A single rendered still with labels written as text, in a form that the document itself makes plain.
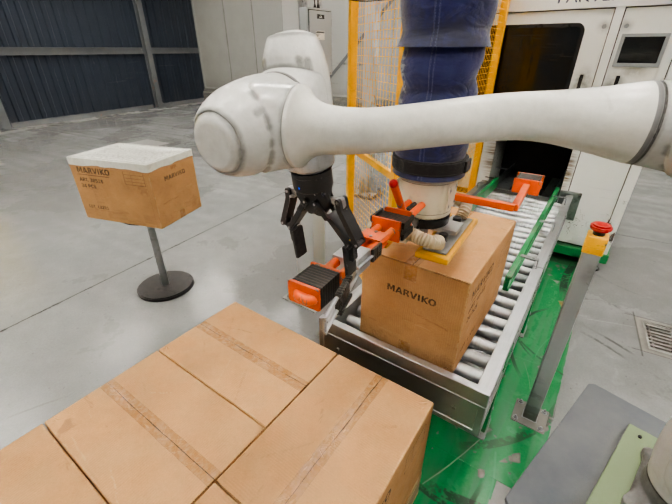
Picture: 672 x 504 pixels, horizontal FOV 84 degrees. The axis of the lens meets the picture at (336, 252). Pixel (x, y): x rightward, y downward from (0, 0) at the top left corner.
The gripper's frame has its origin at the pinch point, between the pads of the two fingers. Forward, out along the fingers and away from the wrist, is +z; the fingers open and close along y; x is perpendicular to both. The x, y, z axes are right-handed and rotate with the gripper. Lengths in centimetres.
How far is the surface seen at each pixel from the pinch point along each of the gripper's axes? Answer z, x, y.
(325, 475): 65, 14, -1
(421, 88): -24, -48, 3
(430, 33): -36, -48, 1
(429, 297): 43, -45, -3
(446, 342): 59, -43, -11
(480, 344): 76, -65, -17
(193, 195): 52, -71, 181
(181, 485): 61, 40, 28
